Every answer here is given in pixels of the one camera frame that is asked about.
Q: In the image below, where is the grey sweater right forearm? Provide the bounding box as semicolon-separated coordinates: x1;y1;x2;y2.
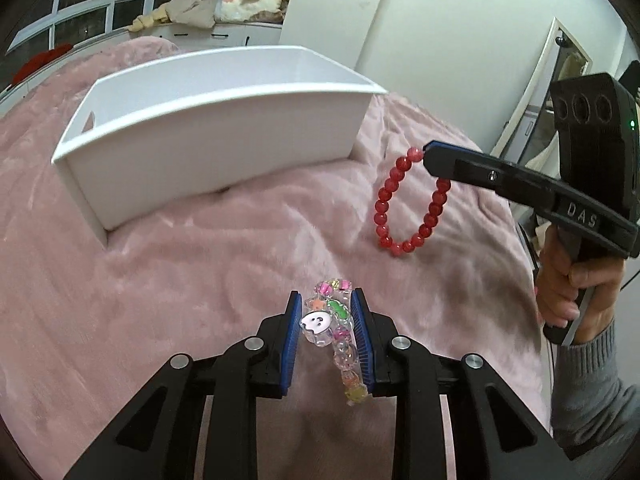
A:
551;324;639;478

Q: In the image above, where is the red bead bracelet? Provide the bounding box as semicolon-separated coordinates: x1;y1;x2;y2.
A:
372;146;454;258

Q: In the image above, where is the red cloth on sill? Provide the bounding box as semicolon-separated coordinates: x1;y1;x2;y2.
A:
11;44;74;86

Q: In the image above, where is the colourful charm bracelet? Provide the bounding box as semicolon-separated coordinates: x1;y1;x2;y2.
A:
298;276;374;406

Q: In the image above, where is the white plastic storage bin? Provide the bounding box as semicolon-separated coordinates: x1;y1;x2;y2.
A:
52;46;383;240

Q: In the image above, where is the pile of beige clothes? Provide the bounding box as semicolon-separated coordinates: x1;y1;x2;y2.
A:
126;0;288;32

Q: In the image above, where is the pink fuzzy blanket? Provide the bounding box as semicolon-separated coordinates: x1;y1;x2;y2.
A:
1;38;549;479

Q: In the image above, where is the person's right hand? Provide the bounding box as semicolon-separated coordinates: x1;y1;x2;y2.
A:
536;226;626;344

